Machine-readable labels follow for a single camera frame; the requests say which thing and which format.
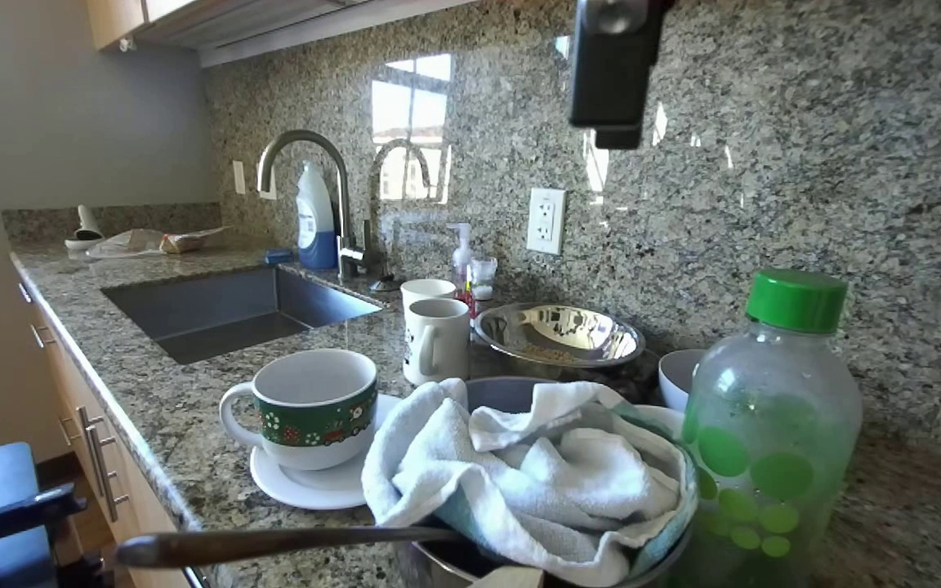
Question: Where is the white printed mug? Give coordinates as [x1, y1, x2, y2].
[403, 298, 475, 388]

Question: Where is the shallow steel bowl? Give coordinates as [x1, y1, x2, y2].
[469, 301, 650, 373]

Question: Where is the clear soap pump bottle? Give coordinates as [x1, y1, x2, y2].
[452, 221, 480, 288]

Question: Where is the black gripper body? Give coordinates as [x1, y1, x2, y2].
[564, 0, 676, 133]

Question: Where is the large deep steel bowl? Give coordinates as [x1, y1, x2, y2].
[393, 373, 701, 588]

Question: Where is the beige cloth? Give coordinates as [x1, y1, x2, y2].
[81, 221, 230, 262]

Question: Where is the blue dish soap bottle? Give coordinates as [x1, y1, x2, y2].
[295, 161, 344, 275]

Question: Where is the metal cabinet handle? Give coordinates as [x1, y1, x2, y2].
[75, 406, 133, 524]

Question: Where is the white teal towel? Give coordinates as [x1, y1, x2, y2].
[358, 377, 701, 588]

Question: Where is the white saucer plate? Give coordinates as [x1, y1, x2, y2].
[249, 391, 403, 512]

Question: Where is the small grey white utensil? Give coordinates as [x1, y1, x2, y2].
[62, 203, 104, 246]

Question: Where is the green christmas mug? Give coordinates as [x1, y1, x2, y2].
[217, 347, 382, 474]

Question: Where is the steel kitchen sink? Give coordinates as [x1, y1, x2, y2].
[100, 264, 386, 367]

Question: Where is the steel kitchen faucet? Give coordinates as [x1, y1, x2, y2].
[255, 127, 373, 281]

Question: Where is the green cap plastic bottle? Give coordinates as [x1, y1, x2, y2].
[676, 268, 867, 588]

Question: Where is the small red yellow bottle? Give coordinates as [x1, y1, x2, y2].
[453, 281, 483, 322]

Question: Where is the white plain mug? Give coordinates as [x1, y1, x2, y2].
[400, 275, 461, 322]

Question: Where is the small clear jar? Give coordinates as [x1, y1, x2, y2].
[467, 254, 503, 305]

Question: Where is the light blue bowl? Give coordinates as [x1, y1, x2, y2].
[656, 347, 712, 415]

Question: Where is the wooden lower cabinet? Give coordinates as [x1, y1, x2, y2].
[9, 273, 197, 588]

